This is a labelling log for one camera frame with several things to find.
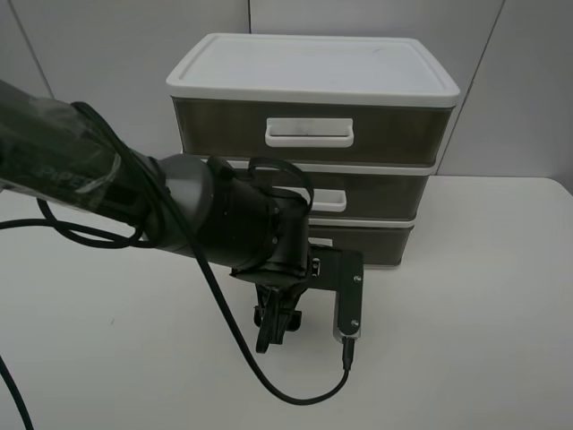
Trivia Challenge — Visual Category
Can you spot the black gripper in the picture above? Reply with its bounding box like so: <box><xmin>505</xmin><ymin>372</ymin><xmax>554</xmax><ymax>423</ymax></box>
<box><xmin>231</xmin><ymin>244</ymin><xmax>311</xmax><ymax>354</ymax></box>

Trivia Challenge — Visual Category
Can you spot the smoky bottom drawer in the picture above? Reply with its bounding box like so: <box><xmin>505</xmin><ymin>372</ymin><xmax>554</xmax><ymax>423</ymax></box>
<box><xmin>309</xmin><ymin>226</ymin><xmax>414</xmax><ymax>267</ymax></box>

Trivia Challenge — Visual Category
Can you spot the smoky drawer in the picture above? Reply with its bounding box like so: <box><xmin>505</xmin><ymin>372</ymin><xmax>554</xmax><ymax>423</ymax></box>
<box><xmin>309</xmin><ymin>226</ymin><xmax>414</xmax><ymax>267</ymax></box>
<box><xmin>178</xmin><ymin>156</ymin><xmax>433</xmax><ymax>220</ymax></box>
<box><xmin>173</xmin><ymin>98</ymin><xmax>451</xmax><ymax>166</ymax></box>

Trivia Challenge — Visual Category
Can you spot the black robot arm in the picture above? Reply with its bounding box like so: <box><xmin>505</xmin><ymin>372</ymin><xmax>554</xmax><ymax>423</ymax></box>
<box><xmin>1</xmin><ymin>83</ymin><xmax>312</xmax><ymax>353</ymax></box>

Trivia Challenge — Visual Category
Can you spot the smoky middle drawer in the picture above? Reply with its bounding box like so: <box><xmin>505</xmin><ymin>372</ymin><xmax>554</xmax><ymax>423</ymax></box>
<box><xmin>178</xmin><ymin>156</ymin><xmax>433</xmax><ymax>220</ymax></box>

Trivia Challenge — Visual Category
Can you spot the smoky top drawer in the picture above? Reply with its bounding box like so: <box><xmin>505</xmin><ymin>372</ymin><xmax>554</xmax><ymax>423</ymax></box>
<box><xmin>173</xmin><ymin>98</ymin><xmax>451</xmax><ymax>166</ymax></box>

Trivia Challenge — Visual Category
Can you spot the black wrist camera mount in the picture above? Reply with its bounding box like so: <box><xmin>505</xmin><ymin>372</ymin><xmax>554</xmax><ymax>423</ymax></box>
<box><xmin>306</xmin><ymin>245</ymin><xmax>364</xmax><ymax>341</ymax></box>

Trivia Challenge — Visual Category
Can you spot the black camera cable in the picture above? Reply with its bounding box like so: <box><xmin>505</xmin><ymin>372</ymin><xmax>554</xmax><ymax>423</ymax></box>
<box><xmin>0</xmin><ymin>101</ymin><xmax>357</xmax><ymax>430</ymax></box>

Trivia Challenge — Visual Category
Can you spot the white drawer cabinet frame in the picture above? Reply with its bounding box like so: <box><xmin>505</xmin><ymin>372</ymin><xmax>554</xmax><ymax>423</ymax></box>
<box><xmin>165</xmin><ymin>32</ymin><xmax>461</xmax><ymax>270</ymax></box>

